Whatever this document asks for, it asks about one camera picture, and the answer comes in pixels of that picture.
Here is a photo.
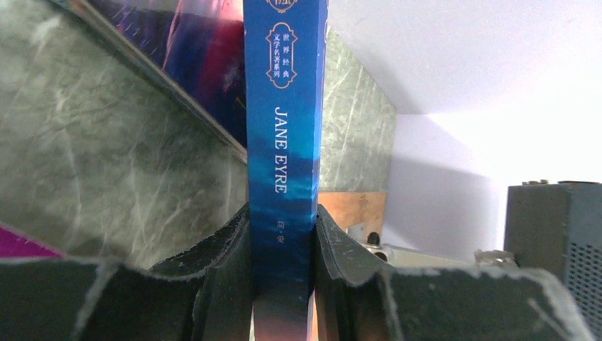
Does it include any metal switch stand bracket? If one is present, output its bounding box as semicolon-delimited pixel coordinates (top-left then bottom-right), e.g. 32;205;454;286
346;223;518;268

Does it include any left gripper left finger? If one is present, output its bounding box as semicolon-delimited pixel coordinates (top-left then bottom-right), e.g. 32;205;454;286
1;206;252;340

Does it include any dark network switch box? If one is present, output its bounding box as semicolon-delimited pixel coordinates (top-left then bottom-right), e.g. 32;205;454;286
503;181;601;340

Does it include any Jane Eyre book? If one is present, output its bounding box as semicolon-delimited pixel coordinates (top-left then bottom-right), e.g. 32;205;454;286
243;0;328;340

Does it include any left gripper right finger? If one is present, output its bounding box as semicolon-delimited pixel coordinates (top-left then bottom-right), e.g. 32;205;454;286
314;207;593;340

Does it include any dark purple book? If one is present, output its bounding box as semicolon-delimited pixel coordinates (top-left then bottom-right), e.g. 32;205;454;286
56;0;247;162

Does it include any purple treehouse book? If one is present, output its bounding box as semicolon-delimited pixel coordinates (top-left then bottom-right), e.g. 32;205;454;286
1;225;62;258

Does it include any wooden board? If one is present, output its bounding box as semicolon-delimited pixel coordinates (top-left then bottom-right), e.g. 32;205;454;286
318;192;387;236

